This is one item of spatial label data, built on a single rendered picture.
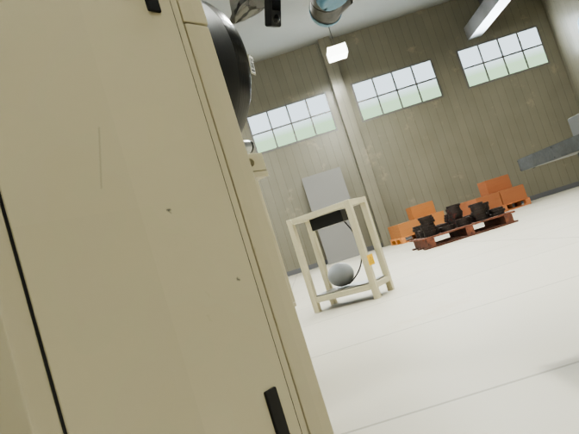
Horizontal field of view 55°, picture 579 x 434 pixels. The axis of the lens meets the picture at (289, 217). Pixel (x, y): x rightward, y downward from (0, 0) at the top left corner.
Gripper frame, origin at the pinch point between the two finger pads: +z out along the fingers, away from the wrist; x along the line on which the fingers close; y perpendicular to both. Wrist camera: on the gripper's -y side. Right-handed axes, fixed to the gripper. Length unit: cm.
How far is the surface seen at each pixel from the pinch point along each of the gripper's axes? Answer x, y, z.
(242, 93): -3.1, -17.4, 10.1
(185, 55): 67, -43, -40
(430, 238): -603, -73, 284
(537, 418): -5, -127, -32
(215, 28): 3.0, 1.0, 5.1
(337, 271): -239, -72, 183
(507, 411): -10, -126, -23
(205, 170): 69, -60, -38
